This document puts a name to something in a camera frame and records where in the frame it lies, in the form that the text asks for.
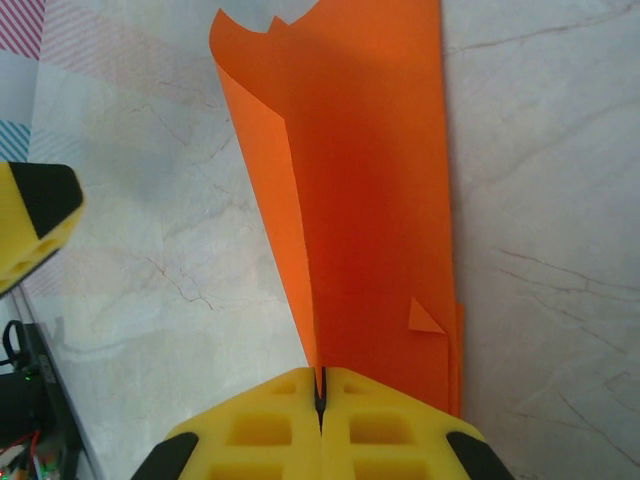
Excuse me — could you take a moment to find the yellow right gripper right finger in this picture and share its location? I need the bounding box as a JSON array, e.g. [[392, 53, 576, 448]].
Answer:
[[319, 367, 511, 480]]

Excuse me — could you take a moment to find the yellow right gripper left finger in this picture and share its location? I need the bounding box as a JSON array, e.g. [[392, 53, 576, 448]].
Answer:
[[132, 367, 324, 480]]

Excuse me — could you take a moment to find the orange cloth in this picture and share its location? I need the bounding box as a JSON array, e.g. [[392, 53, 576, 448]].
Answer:
[[208, 0, 466, 419]]

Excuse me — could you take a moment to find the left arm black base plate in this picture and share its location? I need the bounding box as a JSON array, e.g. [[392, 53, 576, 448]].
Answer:
[[14, 319, 86, 480]]

